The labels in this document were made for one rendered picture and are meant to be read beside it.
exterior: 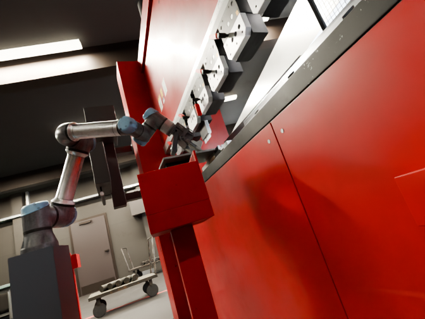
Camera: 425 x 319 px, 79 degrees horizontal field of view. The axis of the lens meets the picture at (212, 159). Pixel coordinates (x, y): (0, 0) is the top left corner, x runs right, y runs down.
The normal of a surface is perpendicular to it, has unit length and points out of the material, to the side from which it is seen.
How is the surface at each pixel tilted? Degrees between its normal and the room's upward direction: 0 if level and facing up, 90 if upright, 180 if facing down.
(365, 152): 90
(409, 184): 90
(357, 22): 90
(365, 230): 90
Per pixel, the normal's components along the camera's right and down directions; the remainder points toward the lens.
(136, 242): 0.13, -0.30
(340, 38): -0.90, 0.18
